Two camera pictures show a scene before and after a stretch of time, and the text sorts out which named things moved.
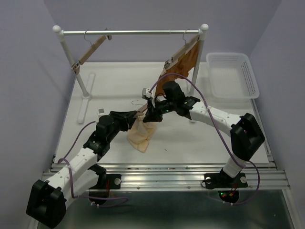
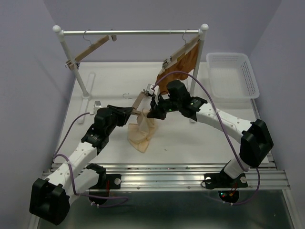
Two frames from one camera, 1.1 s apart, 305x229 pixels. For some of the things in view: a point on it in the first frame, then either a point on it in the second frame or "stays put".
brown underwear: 183,66 stays put
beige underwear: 140,133 stays put
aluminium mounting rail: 181,176 stays put
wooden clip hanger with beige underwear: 140,110 -> 136,103
